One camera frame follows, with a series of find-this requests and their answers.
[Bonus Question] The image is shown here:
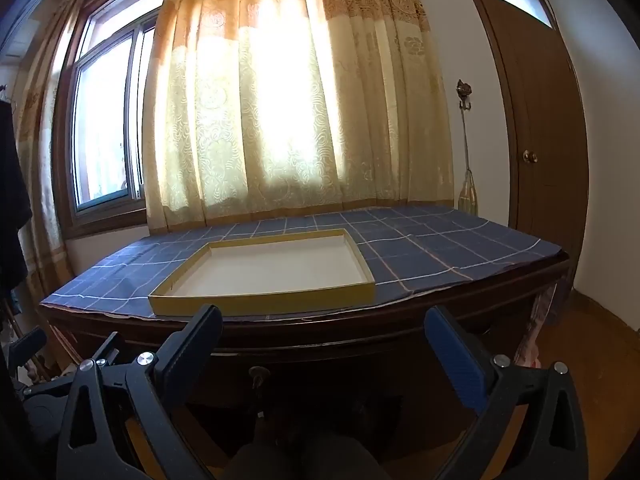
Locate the yellow shallow cardboard box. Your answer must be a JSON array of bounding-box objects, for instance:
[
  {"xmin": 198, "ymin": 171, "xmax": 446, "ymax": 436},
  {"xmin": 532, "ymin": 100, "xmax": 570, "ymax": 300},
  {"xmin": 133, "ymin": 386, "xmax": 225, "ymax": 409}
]
[{"xmin": 148, "ymin": 228, "xmax": 376, "ymax": 317}]

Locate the brown framed window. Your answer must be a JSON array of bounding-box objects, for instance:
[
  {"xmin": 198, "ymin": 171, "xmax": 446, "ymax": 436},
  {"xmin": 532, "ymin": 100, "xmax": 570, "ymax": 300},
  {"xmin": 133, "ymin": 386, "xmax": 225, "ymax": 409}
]
[{"xmin": 52, "ymin": 0, "xmax": 181, "ymax": 238}]

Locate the brown wooden door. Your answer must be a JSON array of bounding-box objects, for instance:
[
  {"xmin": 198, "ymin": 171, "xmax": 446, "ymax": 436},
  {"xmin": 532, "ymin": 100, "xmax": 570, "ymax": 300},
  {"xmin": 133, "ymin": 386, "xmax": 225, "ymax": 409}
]
[{"xmin": 457, "ymin": 0, "xmax": 588, "ymax": 286}]

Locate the dark wooden desk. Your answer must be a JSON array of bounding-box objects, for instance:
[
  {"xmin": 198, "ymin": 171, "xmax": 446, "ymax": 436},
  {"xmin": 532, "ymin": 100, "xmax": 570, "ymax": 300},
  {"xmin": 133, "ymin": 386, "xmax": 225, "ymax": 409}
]
[{"xmin": 39, "ymin": 255, "xmax": 571, "ymax": 461}]

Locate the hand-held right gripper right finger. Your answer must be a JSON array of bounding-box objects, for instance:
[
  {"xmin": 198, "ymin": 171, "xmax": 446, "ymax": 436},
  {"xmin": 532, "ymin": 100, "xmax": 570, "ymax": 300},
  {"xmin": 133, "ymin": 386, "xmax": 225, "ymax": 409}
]
[{"xmin": 424, "ymin": 304, "xmax": 588, "ymax": 480}]

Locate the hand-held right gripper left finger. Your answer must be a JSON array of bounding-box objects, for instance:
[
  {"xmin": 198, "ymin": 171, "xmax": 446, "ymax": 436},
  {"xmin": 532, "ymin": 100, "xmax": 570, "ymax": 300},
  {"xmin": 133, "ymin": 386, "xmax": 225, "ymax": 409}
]
[{"xmin": 56, "ymin": 304, "xmax": 224, "ymax": 480}]

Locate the pink patterned cloth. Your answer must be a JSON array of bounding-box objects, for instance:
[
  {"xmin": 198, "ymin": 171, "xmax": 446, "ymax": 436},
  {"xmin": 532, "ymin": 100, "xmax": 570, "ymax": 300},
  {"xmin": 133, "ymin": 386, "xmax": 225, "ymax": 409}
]
[{"xmin": 520, "ymin": 285, "xmax": 558, "ymax": 366}]

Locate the blue checked tablecloth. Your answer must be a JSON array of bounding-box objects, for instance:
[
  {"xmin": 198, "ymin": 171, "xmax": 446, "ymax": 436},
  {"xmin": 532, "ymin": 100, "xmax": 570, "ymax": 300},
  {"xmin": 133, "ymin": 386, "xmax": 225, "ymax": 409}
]
[{"xmin": 40, "ymin": 204, "xmax": 571, "ymax": 322}]

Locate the dark blue coat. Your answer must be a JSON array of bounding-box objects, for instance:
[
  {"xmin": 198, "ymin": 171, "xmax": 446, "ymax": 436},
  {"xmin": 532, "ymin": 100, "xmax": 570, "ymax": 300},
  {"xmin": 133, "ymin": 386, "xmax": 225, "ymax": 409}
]
[{"xmin": 0, "ymin": 100, "xmax": 33, "ymax": 301}]

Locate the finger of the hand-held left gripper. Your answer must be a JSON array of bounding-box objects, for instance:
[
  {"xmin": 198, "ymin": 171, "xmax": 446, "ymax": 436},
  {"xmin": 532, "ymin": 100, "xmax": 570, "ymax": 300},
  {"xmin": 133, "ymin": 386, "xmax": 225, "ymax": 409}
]
[{"xmin": 80, "ymin": 331, "xmax": 127, "ymax": 367}]

